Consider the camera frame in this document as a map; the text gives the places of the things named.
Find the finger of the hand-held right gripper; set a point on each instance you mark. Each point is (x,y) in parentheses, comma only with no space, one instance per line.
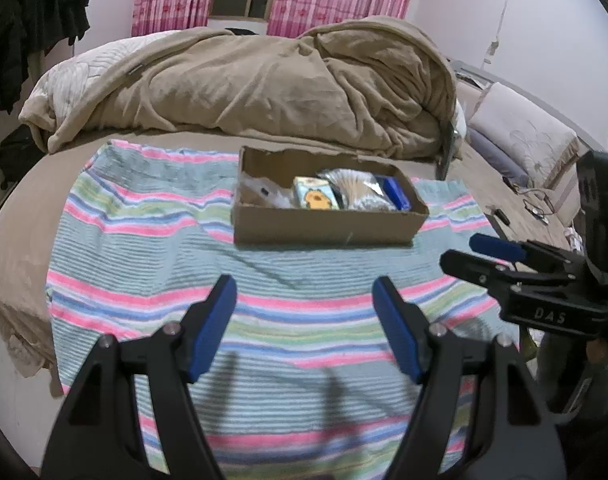
(499,246)
(476,266)

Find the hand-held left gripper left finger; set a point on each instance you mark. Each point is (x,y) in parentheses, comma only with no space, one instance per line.
(214,326)

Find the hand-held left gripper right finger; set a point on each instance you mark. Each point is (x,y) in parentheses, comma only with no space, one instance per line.
(400,332)

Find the blue plastic comb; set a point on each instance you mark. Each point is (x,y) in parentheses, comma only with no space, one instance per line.
(398,192)

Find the brown cardboard box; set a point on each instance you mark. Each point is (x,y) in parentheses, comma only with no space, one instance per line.
(324,227)

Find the clear plastic bag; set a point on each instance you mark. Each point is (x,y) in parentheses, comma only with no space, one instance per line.
(259,190)

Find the pack of wooden sticks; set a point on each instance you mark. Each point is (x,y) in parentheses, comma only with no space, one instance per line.
(354,185)

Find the cartoon tissue pack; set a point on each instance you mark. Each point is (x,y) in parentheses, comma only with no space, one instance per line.
(315,194)

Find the person's right hand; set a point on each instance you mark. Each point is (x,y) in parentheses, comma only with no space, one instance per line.
(598,352)

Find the small black clip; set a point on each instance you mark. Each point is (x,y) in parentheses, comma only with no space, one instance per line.
(499,216)

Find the shiny white cushion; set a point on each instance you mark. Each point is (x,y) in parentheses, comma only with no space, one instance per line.
(566,195)

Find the grey-blue pillow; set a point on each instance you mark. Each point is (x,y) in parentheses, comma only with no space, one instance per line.
(499,157)

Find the striped pastel towel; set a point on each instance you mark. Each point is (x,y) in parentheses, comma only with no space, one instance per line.
(149,260)

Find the white flower-print pillow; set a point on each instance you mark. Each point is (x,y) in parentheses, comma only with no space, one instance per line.
(524,132)

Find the bed with brown sheet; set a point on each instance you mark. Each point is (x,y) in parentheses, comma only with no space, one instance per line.
(19,240)

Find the beige duvet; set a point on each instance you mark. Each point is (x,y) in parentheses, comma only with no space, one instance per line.
(264,85)

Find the black bag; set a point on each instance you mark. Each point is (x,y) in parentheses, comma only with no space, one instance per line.
(14,155)

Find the hanging dark clothes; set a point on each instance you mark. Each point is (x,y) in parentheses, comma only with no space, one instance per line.
(29,15)

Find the grey metal bed frame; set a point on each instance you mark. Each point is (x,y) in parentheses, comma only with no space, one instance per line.
(529,85)

